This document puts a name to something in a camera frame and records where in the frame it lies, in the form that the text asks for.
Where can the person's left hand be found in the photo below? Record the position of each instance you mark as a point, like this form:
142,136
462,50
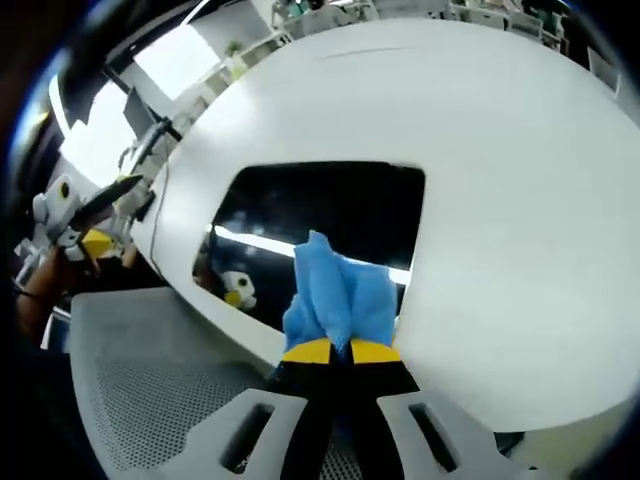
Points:
65,272

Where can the green potted plant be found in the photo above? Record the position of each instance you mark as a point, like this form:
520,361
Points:
232,48

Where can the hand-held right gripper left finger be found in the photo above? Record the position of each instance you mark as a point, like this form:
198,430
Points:
305,400

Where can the grey mesh office chair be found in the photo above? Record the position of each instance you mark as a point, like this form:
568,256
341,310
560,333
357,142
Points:
150,380

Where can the blue cleaning cloth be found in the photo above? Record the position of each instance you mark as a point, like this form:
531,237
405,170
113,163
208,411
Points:
340,295

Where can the white chair back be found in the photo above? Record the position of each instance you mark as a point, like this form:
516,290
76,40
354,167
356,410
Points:
605,72

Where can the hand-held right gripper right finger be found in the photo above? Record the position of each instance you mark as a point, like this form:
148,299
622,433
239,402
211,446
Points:
380,400

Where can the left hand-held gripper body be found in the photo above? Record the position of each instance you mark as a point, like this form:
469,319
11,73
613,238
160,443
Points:
57,210

